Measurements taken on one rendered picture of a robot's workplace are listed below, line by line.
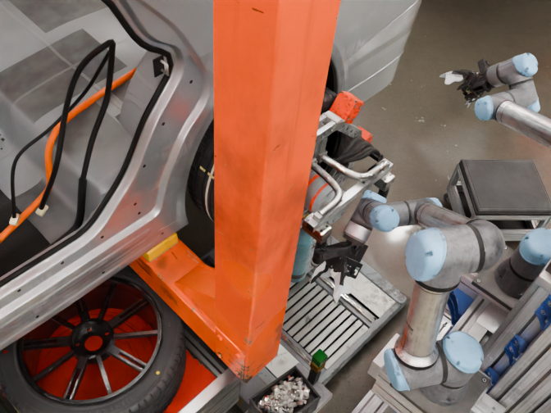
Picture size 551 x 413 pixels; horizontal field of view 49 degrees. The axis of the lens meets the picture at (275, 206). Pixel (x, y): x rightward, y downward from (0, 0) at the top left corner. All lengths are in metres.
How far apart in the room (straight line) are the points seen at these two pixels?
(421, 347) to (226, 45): 0.93
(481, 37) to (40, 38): 3.19
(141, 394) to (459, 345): 1.07
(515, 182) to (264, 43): 2.36
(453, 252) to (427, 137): 2.44
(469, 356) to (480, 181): 1.56
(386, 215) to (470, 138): 2.20
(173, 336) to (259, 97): 1.32
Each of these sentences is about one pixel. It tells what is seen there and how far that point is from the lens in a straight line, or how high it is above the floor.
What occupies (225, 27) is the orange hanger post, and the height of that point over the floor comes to 1.89.
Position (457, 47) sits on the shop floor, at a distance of 4.60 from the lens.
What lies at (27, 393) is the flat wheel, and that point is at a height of 0.50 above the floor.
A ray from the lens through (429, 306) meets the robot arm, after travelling 1.53.
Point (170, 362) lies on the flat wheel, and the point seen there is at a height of 0.50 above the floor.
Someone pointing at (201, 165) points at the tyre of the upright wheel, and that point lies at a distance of 2.10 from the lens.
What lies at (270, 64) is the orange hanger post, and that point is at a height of 1.88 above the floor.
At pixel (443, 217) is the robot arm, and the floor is 1.29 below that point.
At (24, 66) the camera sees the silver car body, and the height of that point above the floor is 1.02.
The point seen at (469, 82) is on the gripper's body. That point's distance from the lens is 2.24.
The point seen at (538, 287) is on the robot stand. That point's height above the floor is 1.20.
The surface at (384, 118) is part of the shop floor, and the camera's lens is 3.85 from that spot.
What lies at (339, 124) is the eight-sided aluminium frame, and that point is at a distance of 2.10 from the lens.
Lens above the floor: 2.53
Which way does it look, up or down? 51 degrees down
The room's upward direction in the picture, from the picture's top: 7 degrees clockwise
